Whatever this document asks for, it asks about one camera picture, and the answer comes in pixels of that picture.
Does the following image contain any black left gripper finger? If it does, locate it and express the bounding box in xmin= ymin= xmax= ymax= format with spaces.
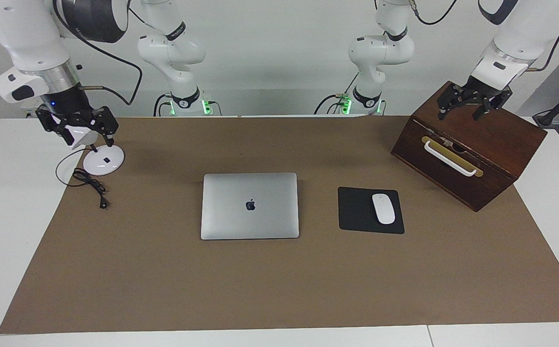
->
xmin=472 ymin=96 xmax=500 ymax=121
xmin=436 ymin=86 xmax=464 ymax=121

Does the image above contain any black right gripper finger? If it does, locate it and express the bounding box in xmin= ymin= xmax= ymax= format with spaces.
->
xmin=35 ymin=107 xmax=75 ymax=147
xmin=93 ymin=106 xmax=119 ymax=147

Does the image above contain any silver laptop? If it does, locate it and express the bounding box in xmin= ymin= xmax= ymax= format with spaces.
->
xmin=201 ymin=173 xmax=300 ymax=240

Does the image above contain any dark brown wooden box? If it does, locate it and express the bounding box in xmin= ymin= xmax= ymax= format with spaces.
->
xmin=391 ymin=80 xmax=548 ymax=213

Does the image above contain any white desk lamp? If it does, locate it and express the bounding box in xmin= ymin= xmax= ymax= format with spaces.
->
xmin=65 ymin=124 xmax=125 ymax=176

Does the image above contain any white computer mouse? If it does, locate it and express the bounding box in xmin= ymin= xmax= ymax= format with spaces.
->
xmin=372 ymin=193 xmax=396 ymax=225

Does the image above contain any black mouse pad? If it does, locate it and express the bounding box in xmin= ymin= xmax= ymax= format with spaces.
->
xmin=338 ymin=187 xmax=405 ymax=235

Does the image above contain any brown table mat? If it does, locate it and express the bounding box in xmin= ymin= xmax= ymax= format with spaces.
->
xmin=0 ymin=116 xmax=559 ymax=334

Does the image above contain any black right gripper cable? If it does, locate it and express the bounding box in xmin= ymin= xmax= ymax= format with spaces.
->
xmin=52 ymin=0 xmax=143 ymax=106

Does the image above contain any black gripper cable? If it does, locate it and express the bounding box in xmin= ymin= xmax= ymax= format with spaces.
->
xmin=52 ymin=0 xmax=143 ymax=106
xmin=407 ymin=0 xmax=559 ymax=73

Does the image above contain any black right arm base cable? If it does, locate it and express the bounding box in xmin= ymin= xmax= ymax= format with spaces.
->
xmin=153 ymin=93 xmax=174 ymax=117

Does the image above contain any black arm base cable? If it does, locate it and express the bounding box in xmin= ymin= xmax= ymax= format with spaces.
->
xmin=314 ymin=72 xmax=360 ymax=116
xmin=153 ymin=93 xmax=174 ymax=117

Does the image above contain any white box handle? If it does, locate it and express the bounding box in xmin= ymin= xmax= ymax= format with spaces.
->
xmin=423 ymin=139 xmax=478 ymax=177

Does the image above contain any black lamp power cable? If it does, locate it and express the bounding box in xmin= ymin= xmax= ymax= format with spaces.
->
xmin=55 ymin=147 xmax=110 ymax=210

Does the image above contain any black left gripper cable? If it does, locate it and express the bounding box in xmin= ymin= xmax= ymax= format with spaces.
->
xmin=407 ymin=0 xmax=559 ymax=73

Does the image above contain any black left arm base cable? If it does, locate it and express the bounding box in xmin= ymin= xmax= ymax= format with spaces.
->
xmin=314 ymin=72 xmax=360 ymax=116

